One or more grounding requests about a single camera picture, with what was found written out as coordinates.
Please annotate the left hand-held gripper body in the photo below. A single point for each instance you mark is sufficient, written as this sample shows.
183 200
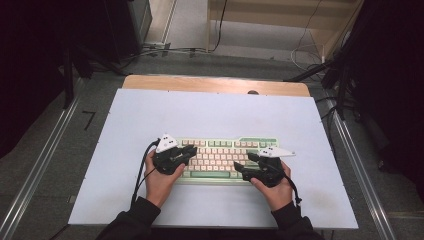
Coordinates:
166 161

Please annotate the green and pink keyboard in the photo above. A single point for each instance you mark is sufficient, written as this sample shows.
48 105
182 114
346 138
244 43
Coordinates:
216 160

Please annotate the person's right hand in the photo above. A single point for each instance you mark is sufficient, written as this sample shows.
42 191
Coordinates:
278 196

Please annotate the aluminium floor rail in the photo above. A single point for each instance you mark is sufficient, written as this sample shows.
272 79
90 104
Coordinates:
36 170
363 186

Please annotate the black metal stand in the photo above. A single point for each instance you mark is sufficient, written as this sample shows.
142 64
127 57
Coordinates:
340 86

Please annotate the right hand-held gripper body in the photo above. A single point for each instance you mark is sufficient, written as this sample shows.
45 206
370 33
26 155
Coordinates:
270 171

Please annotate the light wooden shelf unit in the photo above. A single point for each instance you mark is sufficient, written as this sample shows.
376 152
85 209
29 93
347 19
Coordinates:
266 16

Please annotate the person's left hand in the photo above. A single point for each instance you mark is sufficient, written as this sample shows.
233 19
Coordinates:
160 188

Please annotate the black curtain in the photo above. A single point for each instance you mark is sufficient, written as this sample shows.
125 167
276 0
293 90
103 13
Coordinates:
390 66
36 50

